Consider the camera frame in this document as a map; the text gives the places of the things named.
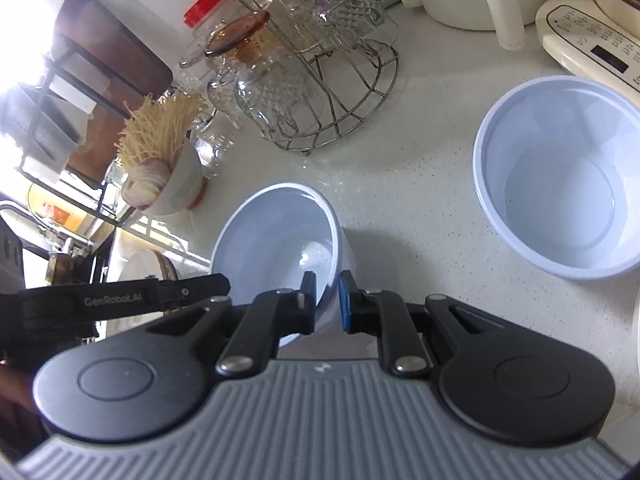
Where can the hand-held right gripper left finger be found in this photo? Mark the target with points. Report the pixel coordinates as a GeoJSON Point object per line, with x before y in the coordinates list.
{"type": "Point", "coordinates": [306, 310]}

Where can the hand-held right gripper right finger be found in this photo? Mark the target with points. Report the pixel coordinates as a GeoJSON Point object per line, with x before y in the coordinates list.
{"type": "Point", "coordinates": [346, 305]}

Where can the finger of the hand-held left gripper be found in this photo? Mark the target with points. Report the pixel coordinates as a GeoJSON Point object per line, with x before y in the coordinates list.
{"type": "Point", "coordinates": [200, 290]}

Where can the plain cream plate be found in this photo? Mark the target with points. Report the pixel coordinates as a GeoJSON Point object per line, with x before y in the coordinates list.
{"type": "Point", "coordinates": [145, 265]}

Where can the light blue plastic bowl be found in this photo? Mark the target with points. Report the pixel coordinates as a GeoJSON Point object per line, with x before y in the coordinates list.
{"type": "Point", "coordinates": [270, 250]}
{"type": "Point", "coordinates": [560, 200]}

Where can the white ceramic bowl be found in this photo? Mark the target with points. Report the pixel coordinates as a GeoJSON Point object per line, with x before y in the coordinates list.
{"type": "Point", "coordinates": [175, 185]}

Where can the garlic bulb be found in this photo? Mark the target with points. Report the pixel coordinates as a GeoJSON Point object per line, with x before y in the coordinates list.
{"type": "Point", "coordinates": [145, 185]}

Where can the clear drinking glass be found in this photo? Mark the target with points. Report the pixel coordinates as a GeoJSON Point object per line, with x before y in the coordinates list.
{"type": "Point", "coordinates": [215, 142]}

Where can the dried noodle bundle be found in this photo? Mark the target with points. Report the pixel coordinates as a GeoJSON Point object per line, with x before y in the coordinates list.
{"type": "Point", "coordinates": [160, 130]}

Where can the steel cleaver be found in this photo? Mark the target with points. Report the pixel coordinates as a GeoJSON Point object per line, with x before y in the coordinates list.
{"type": "Point", "coordinates": [30, 125]}

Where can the black knife rack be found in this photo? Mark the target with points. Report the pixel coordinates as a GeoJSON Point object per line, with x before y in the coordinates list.
{"type": "Point", "coordinates": [60, 67]}

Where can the brown wooden cutting board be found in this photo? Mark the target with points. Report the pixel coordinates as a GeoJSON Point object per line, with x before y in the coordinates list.
{"type": "Point", "coordinates": [125, 60]}

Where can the red lid plastic jar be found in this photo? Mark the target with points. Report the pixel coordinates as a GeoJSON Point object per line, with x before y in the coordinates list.
{"type": "Point", "coordinates": [205, 5]}

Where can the cream kettle heating base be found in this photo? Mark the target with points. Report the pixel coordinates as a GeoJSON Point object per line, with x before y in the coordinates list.
{"type": "Point", "coordinates": [565, 35]}

